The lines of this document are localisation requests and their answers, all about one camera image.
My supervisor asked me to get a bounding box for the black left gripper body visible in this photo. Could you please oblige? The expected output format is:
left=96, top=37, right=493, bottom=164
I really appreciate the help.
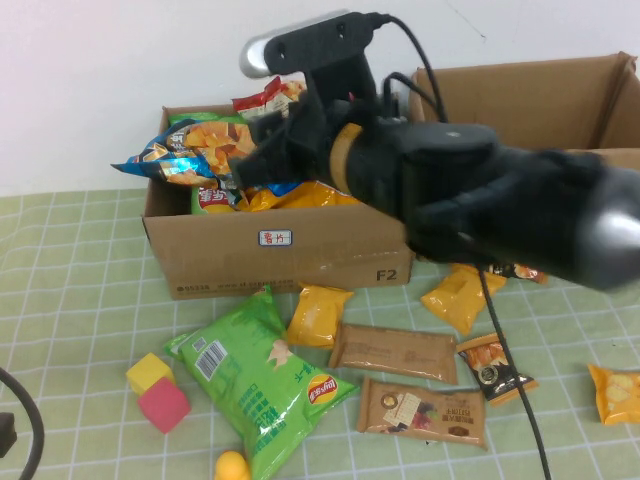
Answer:
left=0, top=412, right=18, bottom=459

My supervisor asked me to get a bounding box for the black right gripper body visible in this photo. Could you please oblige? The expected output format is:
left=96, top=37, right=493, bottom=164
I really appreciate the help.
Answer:
left=278, top=93, right=354, bottom=186

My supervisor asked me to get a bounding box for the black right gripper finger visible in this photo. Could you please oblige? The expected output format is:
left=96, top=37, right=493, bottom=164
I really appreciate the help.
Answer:
left=230, top=147, right=306, bottom=190
left=248, top=107, right=306, bottom=150

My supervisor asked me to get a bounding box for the blue shrimp chip bag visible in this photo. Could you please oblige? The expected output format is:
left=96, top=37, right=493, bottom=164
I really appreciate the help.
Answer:
left=110, top=119, right=301, bottom=197

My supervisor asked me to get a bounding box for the small black orange snack packet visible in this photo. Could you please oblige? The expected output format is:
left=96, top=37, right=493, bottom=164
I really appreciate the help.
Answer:
left=454, top=331, right=540, bottom=409
left=482, top=262, right=550, bottom=286

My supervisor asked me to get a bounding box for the orange cracker packet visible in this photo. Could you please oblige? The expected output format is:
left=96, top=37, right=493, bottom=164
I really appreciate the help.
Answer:
left=587, top=363, right=640, bottom=426

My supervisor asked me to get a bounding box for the red fries snack bag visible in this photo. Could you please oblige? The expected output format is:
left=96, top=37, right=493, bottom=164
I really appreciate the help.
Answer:
left=230, top=74, right=309, bottom=121

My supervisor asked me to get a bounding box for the small yellow snack packet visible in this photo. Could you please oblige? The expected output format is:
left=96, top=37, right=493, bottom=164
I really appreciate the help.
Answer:
left=419, top=264, right=507, bottom=336
left=284, top=283, right=355, bottom=350

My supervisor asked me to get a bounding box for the orange yellow chip bag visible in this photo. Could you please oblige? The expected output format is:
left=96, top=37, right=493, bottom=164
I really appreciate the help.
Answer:
left=234, top=180, right=364, bottom=214

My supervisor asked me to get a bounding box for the green cucumber Lays chip bag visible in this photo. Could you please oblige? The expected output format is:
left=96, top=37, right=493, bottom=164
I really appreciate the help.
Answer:
left=167, top=112, right=242, bottom=216

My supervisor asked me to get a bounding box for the white blue-bordered label sticker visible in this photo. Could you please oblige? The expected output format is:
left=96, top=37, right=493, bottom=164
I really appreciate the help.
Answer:
left=257, top=229, right=293, bottom=248

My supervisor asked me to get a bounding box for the cardboard box printed F2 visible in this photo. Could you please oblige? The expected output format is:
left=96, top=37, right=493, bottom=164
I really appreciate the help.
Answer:
left=140, top=102, right=416, bottom=301

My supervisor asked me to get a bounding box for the green checkered tablecloth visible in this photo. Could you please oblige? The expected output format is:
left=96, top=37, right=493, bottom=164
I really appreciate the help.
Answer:
left=0, top=189, right=640, bottom=480

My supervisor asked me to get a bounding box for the yellow foam cube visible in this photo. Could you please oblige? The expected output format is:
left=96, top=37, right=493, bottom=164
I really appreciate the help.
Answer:
left=124, top=352, right=176, bottom=396

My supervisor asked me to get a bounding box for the pink foam cube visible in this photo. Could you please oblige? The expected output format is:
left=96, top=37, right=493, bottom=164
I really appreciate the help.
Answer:
left=136, top=377, right=192, bottom=435

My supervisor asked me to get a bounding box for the large brown cardboard box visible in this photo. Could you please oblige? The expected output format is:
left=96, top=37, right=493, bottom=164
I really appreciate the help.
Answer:
left=408, top=51, right=640, bottom=174

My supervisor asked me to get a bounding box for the plain brown biscuit packet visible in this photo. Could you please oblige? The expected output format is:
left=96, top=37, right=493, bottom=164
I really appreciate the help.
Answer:
left=328, top=323, right=459, bottom=386

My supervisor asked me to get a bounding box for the yellow ball toy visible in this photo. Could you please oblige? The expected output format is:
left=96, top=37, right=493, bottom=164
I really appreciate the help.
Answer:
left=213, top=450, right=251, bottom=480

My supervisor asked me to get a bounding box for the brown picture biscuit packet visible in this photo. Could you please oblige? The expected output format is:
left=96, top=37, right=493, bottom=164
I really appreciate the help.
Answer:
left=355, top=377, right=489, bottom=451

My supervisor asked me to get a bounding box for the black left camera cable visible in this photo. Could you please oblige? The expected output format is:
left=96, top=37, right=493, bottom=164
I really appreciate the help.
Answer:
left=0, top=367, right=46, bottom=480

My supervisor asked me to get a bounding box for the black camera cable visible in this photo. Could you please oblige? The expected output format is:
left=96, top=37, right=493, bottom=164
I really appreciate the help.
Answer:
left=369, top=13, right=554, bottom=480
left=0, top=367, right=46, bottom=480

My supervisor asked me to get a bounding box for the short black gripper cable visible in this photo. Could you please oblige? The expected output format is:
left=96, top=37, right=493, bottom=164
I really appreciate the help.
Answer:
left=380, top=71, right=444, bottom=121

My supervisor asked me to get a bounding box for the black right camera cable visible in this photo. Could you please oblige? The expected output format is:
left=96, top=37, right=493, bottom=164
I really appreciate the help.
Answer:
left=369, top=13, right=554, bottom=480

